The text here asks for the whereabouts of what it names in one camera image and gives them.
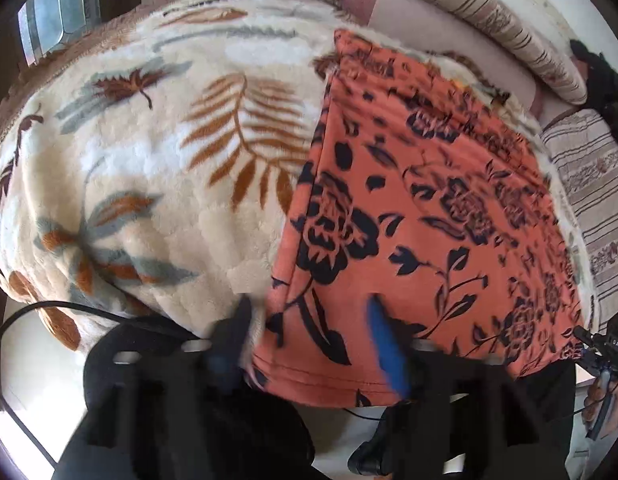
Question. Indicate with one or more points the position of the person's dark trousers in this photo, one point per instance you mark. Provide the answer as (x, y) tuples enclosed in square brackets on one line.
[(549, 400)]

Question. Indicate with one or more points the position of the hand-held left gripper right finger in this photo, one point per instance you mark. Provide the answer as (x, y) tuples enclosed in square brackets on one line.
[(386, 355)]

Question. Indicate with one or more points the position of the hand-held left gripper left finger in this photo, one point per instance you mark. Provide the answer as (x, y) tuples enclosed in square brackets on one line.
[(231, 332)]

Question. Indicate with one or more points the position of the striped beige pillow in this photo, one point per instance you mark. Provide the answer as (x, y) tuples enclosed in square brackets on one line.
[(489, 5)]

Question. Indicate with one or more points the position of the cream leaf-print fleece blanket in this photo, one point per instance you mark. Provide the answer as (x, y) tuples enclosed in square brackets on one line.
[(164, 185)]

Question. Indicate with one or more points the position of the orange black floral garment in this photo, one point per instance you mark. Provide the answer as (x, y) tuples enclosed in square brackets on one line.
[(439, 240)]

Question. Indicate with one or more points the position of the pink quilted mattress cover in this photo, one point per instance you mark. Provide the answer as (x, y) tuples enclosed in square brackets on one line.
[(414, 25)]

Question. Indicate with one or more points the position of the black cloth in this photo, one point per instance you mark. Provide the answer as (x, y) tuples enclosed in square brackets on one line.
[(604, 85)]

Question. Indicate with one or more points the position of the black shoe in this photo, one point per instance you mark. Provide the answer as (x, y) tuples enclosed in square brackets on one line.
[(369, 455)]

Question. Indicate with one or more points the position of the striped floral bed sheet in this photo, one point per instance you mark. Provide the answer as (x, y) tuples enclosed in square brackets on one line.
[(594, 185)]

